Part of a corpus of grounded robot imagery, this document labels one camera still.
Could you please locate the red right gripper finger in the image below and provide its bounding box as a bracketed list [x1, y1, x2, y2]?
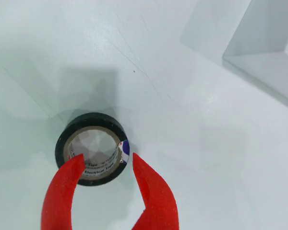
[132, 152, 180, 230]

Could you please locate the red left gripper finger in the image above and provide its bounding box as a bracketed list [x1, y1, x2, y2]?
[40, 153, 85, 230]

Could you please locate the black electrical tape roll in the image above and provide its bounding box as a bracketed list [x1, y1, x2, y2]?
[54, 112, 131, 187]

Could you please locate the white cardboard bin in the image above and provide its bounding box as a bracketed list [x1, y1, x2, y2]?
[179, 0, 288, 113]

